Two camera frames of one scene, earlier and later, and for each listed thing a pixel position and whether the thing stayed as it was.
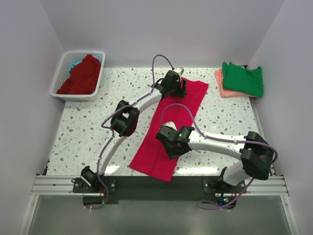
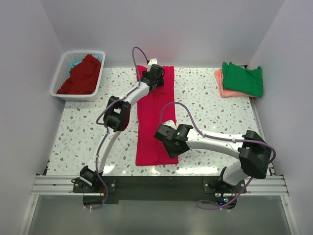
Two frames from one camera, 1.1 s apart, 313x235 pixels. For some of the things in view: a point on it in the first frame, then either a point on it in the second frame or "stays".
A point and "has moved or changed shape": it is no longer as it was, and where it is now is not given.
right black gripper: [172, 153] stays
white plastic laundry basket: [67, 59] stays
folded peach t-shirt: [218, 74] stays
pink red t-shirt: [150, 156] has moved or changed shape
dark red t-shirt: [82, 79] stays
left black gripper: [181, 92] to [160, 81]
